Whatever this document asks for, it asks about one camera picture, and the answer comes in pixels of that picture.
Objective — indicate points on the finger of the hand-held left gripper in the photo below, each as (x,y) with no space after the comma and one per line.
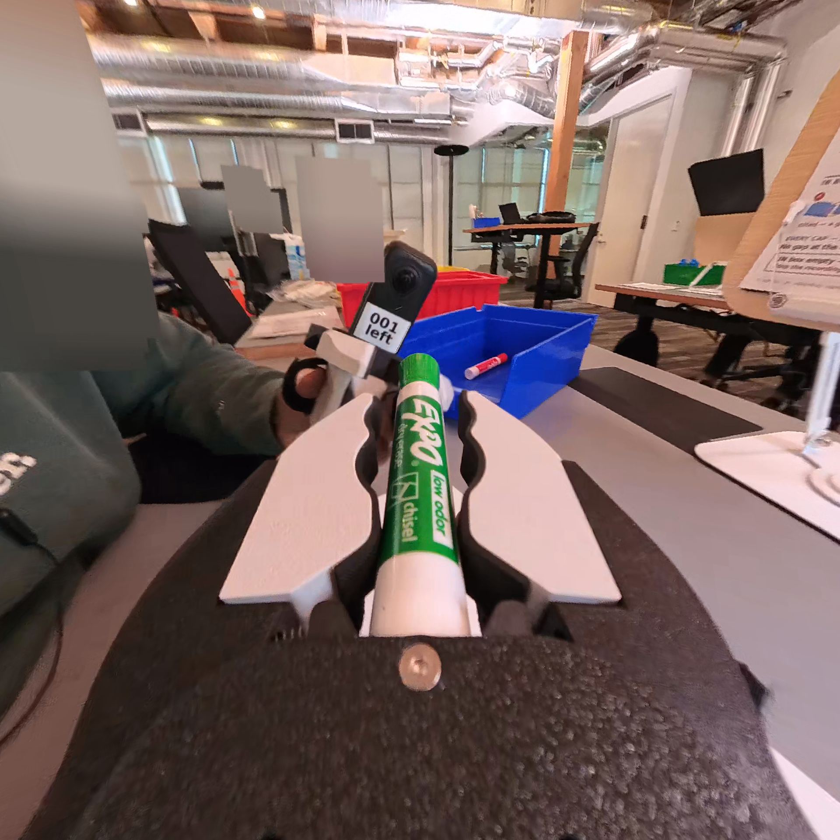
(445,394)
(348,381)

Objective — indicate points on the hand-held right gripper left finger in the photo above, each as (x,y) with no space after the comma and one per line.
(295,525)

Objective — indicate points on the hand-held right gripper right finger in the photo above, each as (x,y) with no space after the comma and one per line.
(538,525)

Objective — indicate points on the red dry-erase marker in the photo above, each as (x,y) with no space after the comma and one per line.
(486,365)

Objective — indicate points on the blue plastic bin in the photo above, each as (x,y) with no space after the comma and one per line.
(532,348)

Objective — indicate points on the green dry-erase marker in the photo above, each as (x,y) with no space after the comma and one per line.
(418,525)

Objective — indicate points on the person's left forearm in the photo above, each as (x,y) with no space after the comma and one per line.
(197,387)

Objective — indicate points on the person's left hand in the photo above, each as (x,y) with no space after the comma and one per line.
(295,420)

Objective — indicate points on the red plastic bin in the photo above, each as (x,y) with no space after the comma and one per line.
(446,292)

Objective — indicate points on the black floor lamp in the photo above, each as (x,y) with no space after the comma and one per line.
(450,197)

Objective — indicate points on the wooden office table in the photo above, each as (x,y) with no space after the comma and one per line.
(670,299)
(525,234)

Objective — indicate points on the black office chair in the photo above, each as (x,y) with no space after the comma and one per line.
(571,269)

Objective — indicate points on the black desk monitor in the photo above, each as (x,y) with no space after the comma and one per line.
(197,282)

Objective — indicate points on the wooden pillar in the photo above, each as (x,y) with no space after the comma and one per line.
(567,118)

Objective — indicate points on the green storage box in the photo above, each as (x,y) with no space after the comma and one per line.
(693,273)

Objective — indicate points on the silver ceiling duct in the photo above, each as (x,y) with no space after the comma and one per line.
(328,59)

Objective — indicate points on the black wall-mounted monitor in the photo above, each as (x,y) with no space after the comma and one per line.
(727,181)

